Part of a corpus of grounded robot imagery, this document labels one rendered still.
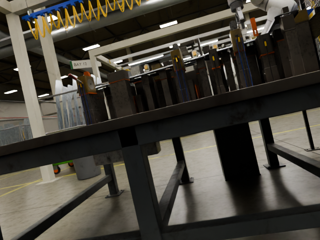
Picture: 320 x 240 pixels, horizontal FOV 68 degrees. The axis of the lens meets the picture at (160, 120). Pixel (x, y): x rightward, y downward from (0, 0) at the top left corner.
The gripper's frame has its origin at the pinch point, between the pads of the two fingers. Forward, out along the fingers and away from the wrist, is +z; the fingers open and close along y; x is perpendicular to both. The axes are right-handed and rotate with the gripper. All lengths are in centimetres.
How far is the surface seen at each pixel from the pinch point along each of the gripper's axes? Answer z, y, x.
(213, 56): 10.1, -16.2, 19.6
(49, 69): -229, 548, 587
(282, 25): 9.2, -35.2, -12.9
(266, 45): 13.0, -19.3, -7.5
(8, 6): -232, 198, 361
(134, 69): -4, 17, 80
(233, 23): -5.5, -13.3, 5.3
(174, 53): 2.0, -17.0, 41.2
